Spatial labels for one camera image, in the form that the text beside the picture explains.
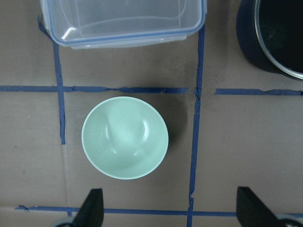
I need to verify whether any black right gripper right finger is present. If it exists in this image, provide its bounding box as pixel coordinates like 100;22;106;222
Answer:
236;186;279;227

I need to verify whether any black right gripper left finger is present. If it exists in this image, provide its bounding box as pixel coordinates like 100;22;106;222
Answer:
71;188;104;227

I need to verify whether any green bowl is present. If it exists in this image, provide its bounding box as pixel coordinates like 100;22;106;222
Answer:
81;96;169;180

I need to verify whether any dark blue saucepan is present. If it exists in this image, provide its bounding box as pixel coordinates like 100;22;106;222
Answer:
236;0;303;80

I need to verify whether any clear plastic container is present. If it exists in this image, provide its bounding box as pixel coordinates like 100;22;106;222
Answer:
40;0;207;49

